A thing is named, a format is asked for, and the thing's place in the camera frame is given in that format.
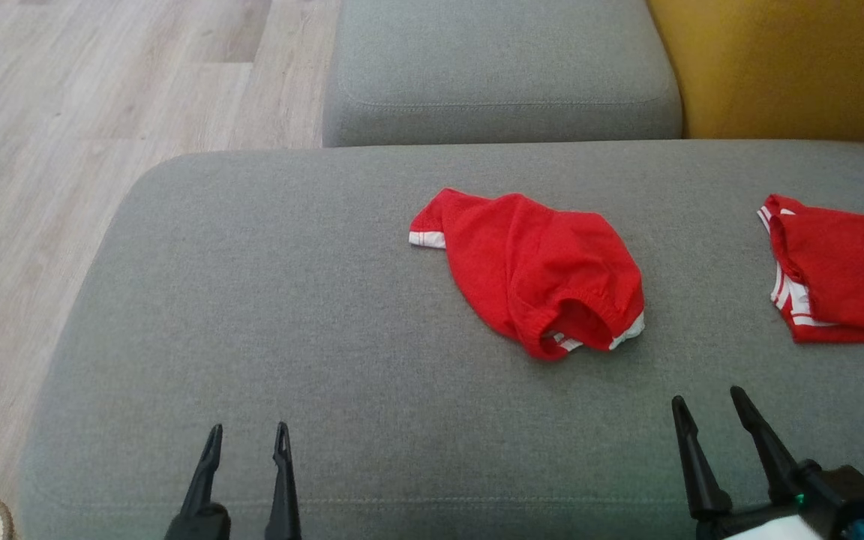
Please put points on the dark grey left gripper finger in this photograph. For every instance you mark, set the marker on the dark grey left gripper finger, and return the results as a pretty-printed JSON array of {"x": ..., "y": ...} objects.
[
  {"x": 283, "y": 495},
  {"x": 203, "y": 510}
]

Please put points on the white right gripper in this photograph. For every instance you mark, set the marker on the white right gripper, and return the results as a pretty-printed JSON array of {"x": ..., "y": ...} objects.
[{"x": 762, "y": 529}]

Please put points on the red and white shirt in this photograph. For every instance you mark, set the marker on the red and white shirt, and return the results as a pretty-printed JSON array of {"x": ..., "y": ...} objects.
[{"x": 852, "y": 277}]

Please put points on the red shorts with white trim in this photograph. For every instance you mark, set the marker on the red shorts with white trim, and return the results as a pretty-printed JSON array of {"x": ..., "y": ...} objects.
[{"x": 544, "y": 270}]

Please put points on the large grey chaise cushion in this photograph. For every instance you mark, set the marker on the large grey chaise cushion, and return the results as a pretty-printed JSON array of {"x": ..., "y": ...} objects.
[{"x": 289, "y": 315}]

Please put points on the wide yellow sofa backrest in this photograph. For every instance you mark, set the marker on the wide yellow sofa backrest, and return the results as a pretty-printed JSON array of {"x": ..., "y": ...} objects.
[{"x": 784, "y": 67}]

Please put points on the grey sofa seat cushion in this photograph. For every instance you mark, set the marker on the grey sofa seat cushion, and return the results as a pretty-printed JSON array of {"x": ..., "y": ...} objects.
[{"x": 499, "y": 67}]

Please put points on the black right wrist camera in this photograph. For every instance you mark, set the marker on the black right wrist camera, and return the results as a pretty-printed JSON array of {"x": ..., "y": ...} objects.
[{"x": 852, "y": 499}]

